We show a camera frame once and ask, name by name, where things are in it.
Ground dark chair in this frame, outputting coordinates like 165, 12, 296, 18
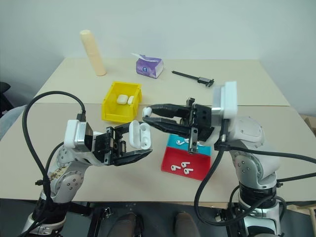
0, 81, 13, 117

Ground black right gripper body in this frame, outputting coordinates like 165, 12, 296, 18
180, 97, 215, 154

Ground brown rounded shape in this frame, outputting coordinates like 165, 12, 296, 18
112, 213, 144, 237
174, 211, 200, 237

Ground beige cylinder roll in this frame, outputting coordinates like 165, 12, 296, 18
80, 29, 107, 77

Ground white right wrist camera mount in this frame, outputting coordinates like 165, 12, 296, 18
212, 80, 239, 119

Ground yellow plastic bin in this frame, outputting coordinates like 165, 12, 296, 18
101, 81, 143, 123

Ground red tray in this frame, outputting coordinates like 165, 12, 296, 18
160, 146, 213, 181

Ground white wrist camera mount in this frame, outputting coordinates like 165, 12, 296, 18
63, 119, 94, 152
212, 80, 239, 119

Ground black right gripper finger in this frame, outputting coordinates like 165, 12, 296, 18
142, 115, 191, 138
149, 103, 190, 120

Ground blue tray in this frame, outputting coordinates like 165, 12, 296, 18
165, 134, 212, 156

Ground wooden frame piece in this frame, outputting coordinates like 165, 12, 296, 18
287, 201, 316, 237

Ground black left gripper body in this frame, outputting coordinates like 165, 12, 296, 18
92, 125, 128, 166

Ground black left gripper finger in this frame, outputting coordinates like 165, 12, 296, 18
111, 149, 153, 166
112, 121, 135, 136

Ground black caliper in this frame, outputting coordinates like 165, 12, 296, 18
171, 70, 215, 88

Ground purple tissue pack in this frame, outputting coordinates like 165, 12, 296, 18
131, 52, 164, 79

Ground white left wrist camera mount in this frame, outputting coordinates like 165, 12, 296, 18
63, 119, 94, 152

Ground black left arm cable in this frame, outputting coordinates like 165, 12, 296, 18
21, 91, 88, 210

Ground cardboard box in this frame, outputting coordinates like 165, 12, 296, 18
300, 114, 316, 137

